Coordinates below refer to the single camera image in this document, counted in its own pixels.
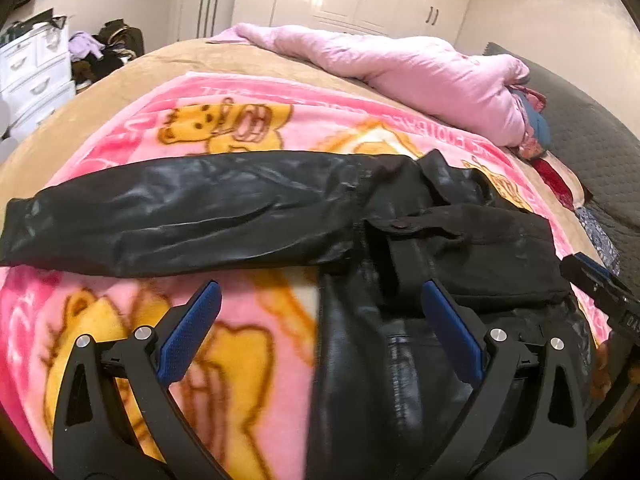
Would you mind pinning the dark grey quilted headboard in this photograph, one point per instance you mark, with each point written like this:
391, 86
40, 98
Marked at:
585, 130

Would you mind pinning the red cloth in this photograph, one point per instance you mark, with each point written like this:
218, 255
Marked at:
552, 180

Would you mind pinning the tan bed sheet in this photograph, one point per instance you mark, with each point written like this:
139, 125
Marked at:
100, 90

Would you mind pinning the pink bear printed blanket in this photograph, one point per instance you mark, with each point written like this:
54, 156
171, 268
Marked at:
310, 125

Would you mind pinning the white drawer unit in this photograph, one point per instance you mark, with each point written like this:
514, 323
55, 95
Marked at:
35, 80

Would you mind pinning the pile of dark clothes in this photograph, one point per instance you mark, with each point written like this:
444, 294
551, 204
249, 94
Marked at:
107, 52

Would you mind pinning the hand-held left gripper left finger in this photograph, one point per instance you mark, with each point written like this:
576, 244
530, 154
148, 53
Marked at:
192, 325

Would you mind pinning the pink quilt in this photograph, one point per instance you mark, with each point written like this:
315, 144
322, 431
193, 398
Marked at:
400, 75

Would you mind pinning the blue grey patterned cloth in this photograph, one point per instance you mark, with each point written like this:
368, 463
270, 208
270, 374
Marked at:
600, 240

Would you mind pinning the black leather jacket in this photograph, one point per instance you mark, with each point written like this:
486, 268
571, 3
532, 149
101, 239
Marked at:
200, 210

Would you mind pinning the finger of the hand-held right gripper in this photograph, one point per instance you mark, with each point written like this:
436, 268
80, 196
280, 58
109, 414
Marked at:
595, 272

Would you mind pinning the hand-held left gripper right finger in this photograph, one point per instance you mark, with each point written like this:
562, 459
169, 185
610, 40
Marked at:
452, 325

